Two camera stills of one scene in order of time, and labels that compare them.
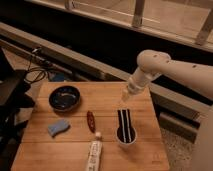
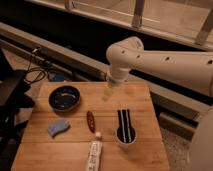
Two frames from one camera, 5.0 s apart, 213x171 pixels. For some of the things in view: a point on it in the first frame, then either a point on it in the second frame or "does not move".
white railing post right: x=206 y=28 does not move
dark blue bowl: x=64 y=98 does not move
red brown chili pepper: x=91 y=121 does not move
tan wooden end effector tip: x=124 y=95 -> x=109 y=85
